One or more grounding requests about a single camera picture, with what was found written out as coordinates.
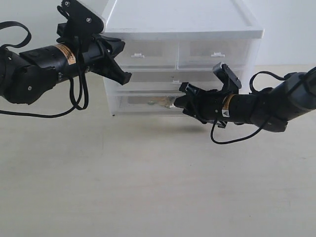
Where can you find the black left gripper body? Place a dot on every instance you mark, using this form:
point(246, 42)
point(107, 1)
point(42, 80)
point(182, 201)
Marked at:
point(93, 54)

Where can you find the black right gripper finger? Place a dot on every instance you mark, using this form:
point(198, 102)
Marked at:
point(186, 105)
point(191, 90)

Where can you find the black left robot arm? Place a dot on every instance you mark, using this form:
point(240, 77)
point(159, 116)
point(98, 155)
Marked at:
point(26, 76)

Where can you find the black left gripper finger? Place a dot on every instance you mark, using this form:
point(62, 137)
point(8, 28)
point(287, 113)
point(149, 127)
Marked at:
point(109, 47)
point(107, 67)

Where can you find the white plastic drawer cabinet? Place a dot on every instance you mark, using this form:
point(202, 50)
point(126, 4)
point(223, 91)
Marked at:
point(185, 20)

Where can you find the gold keychain with black strap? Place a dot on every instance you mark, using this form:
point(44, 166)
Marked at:
point(163, 101)

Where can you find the clear top left drawer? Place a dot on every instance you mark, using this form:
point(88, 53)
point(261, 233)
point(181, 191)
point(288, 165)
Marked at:
point(142, 55)

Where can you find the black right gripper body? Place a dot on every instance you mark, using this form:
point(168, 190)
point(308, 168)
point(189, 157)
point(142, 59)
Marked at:
point(209, 107)

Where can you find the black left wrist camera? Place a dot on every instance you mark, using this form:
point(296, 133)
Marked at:
point(81, 22)

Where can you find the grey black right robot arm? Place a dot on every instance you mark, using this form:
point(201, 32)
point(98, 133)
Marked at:
point(270, 108)

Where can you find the clear top right drawer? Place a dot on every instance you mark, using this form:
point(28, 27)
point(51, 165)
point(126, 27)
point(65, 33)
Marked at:
point(206, 54)

